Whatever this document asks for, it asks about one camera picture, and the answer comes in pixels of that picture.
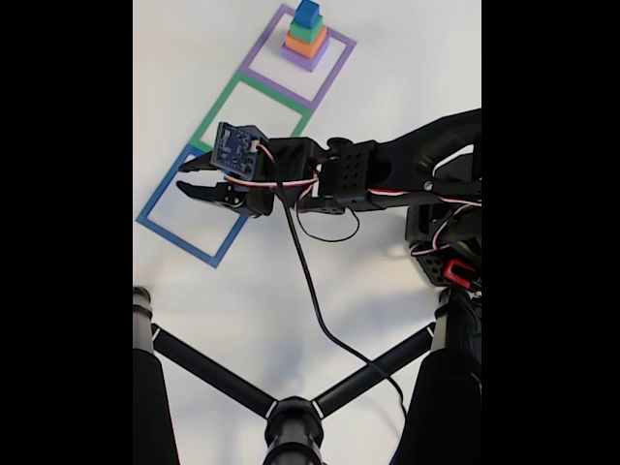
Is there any circuit board camera, blue mount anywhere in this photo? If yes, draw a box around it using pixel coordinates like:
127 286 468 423
212 121 270 181

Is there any green square frame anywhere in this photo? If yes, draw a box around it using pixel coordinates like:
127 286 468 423
188 72 314 152

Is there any thin black wire loop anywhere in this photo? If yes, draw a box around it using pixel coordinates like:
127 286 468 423
295 205 361 243

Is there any orange square block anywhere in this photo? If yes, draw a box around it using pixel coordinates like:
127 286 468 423
284 24 330 57

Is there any red white base servo cable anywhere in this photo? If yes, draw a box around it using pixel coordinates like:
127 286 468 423
410 201 482 258

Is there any purple square block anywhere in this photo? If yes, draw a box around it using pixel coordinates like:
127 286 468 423
280 41 331 73

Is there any black tripod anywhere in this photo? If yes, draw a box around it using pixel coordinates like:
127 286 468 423
133 285 482 465

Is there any blue square frame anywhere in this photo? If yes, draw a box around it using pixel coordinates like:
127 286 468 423
135 143 266 269

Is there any small blue cube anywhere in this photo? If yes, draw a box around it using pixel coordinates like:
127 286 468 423
294 0 325 26

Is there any red white gripper servo cable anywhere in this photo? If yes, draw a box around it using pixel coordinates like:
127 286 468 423
223 139 482 202

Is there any green cube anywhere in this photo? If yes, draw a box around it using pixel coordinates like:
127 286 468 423
289 13 326 43

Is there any purple square frame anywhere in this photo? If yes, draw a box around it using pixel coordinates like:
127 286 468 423
239 3 358 111

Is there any red clamp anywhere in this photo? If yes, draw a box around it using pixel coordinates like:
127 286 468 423
443 259 479 287

